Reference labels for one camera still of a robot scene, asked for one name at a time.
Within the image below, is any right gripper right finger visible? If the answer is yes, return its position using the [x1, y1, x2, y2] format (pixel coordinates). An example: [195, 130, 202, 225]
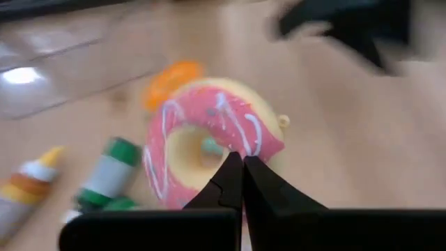
[243, 155, 446, 251]

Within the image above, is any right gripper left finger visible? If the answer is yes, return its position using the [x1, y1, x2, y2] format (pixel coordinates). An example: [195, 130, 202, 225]
[59, 152, 244, 251]

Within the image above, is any dark green bottle white cap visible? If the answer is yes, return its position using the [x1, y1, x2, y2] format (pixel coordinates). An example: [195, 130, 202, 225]
[102, 197, 140, 212]

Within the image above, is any green bottle with white label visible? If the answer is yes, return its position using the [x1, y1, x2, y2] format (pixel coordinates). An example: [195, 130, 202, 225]
[61, 136, 144, 225]

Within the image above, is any pink frosted donut toy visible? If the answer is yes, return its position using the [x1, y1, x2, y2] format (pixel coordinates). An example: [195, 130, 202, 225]
[142, 77, 292, 210]

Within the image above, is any red bottle with white cap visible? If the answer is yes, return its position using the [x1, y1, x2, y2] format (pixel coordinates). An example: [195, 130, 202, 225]
[0, 145, 67, 245]

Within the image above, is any plain orange bottle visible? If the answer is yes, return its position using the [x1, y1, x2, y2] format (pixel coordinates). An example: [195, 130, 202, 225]
[141, 59, 206, 113]

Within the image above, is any black aluminium table frame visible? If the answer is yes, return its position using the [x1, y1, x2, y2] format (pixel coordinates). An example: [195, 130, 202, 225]
[0, 0, 140, 20]

